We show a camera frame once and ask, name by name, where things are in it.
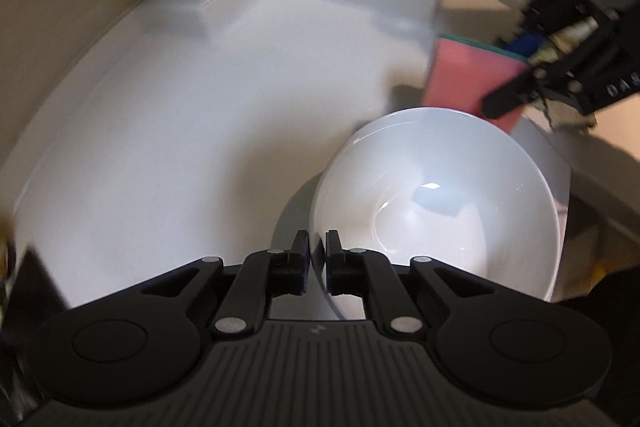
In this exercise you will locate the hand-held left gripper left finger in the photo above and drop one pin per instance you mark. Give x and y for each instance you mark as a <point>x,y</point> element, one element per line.
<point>302,259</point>

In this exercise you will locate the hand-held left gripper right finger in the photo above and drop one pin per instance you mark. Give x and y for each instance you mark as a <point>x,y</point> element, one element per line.
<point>330,259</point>

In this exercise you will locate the pink and green sponge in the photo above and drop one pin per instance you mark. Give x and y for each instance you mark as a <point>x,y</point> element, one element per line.
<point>465,74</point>

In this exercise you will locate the white bowl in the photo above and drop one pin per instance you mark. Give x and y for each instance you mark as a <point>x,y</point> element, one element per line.
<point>440,207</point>

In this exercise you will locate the white dish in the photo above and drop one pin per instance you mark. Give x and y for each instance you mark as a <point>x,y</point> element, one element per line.
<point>546,157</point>

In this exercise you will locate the white sink basin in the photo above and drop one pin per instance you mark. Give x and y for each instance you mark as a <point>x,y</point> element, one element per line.
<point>210,117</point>

